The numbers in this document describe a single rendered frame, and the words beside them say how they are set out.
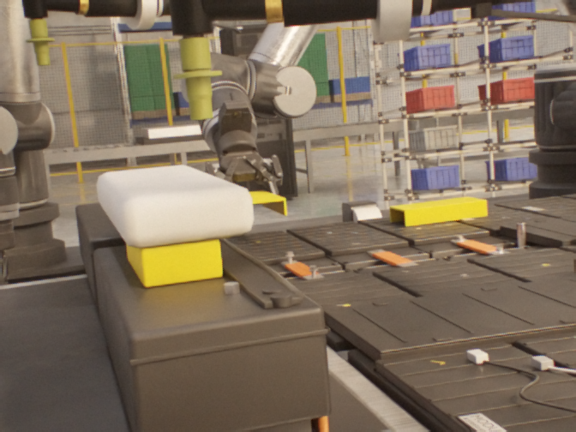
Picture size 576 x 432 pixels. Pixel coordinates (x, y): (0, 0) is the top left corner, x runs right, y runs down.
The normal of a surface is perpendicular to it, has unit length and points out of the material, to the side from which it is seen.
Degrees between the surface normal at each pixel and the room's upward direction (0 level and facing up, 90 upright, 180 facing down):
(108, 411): 0
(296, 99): 90
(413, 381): 0
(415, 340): 0
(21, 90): 99
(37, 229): 90
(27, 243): 90
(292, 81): 90
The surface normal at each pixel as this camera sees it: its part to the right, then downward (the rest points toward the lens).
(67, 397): -0.08, -0.99
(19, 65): 0.47, 0.23
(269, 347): 0.26, 0.11
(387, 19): 0.07, 0.75
